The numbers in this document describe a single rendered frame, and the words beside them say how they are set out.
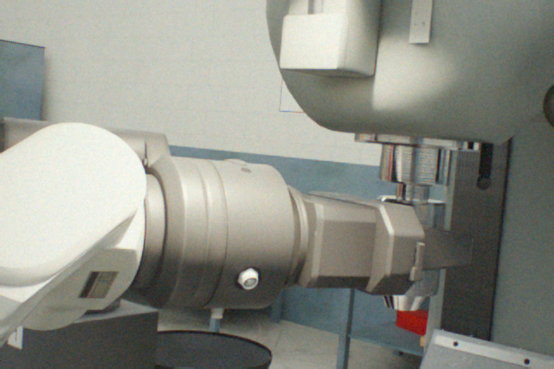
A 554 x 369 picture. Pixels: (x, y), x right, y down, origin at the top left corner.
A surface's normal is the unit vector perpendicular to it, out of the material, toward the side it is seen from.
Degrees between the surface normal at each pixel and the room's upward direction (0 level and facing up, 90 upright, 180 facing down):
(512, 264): 90
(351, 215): 65
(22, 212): 50
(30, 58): 90
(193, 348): 86
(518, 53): 117
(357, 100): 111
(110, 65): 90
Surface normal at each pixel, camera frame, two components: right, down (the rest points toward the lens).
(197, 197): 0.42, -0.46
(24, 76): 0.78, 0.10
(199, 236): 0.45, -0.02
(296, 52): -0.62, -0.01
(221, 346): -0.33, -0.04
